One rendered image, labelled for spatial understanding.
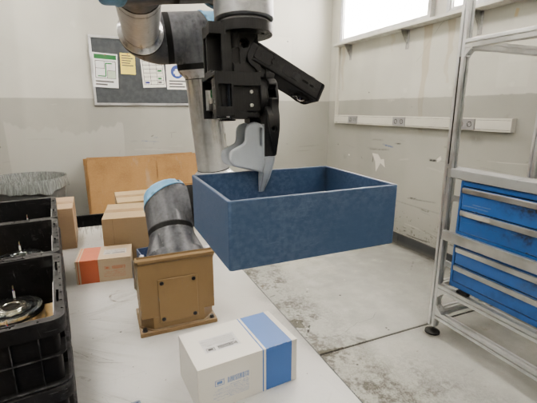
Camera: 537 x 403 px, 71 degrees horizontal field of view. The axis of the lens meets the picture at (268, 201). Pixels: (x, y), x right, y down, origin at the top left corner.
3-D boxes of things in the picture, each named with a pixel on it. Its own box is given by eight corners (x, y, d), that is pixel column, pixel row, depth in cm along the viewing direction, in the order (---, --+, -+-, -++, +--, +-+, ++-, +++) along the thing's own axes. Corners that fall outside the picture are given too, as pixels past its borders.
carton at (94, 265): (133, 264, 132) (131, 243, 130) (133, 277, 121) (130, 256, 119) (82, 269, 127) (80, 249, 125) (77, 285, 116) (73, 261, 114)
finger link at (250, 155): (227, 194, 50) (223, 122, 49) (268, 190, 52) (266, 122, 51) (233, 197, 47) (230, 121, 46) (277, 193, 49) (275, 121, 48)
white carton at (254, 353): (268, 346, 86) (268, 310, 84) (296, 378, 76) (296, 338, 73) (180, 375, 77) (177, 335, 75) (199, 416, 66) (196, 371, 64)
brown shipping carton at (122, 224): (187, 236, 161) (185, 199, 157) (192, 254, 140) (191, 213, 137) (111, 243, 152) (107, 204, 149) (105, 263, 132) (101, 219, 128)
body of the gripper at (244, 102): (203, 124, 52) (198, 30, 50) (262, 123, 55) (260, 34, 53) (217, 121, 45) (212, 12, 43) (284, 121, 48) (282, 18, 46)
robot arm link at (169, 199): (149, 244, 103) (143, 201, 110) (199, 234, 107) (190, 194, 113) (144, 224, 93) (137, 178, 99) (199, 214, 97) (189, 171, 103)
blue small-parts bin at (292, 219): (324, 211, 58) (326, 165, 56) (393, 243, 44) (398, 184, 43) (193, 227, 50) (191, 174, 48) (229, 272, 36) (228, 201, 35)
